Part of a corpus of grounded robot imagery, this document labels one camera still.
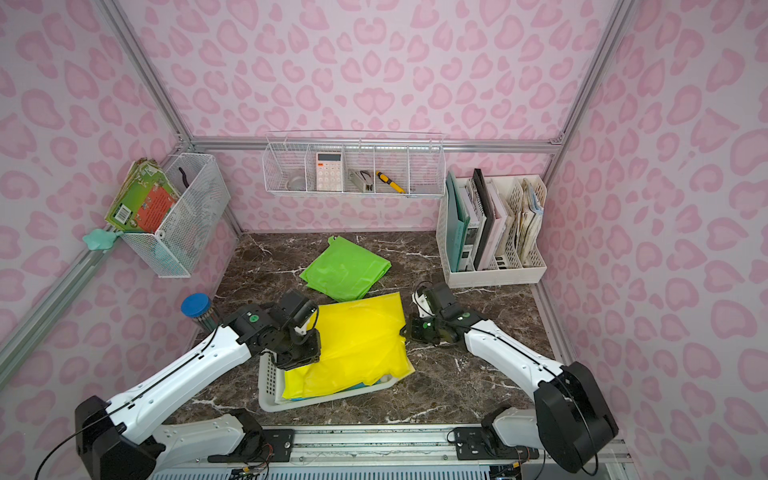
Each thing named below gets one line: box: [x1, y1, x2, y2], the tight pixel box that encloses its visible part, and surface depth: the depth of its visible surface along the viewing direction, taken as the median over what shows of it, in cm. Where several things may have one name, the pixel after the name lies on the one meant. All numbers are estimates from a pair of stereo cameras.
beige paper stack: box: [521, 177, 544, 264], surface depth 94 cm
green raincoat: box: [300, 236, 392, 302], surface depth 108 cm
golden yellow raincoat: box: [282, 292, 415, 400], surface depth 78 cm
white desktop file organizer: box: [436, 173, 547, 289], surface depth 97 cm
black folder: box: [474, 168, 495, 271], surface depth 92 cm
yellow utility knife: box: [376, 171, 406, 194], surface depth 100 cm
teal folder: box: [445, 171, 471, 273], surface depth 89 cm
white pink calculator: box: [316, 152, 343, 191], surface depth 97 cm
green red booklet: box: [105, 158, 181, 233], surface depth 73 cm
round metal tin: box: [285, 176, 306, 191], surface depth 99 cm
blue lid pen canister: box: [180, 292, 217, 333], surface depth 79 cm
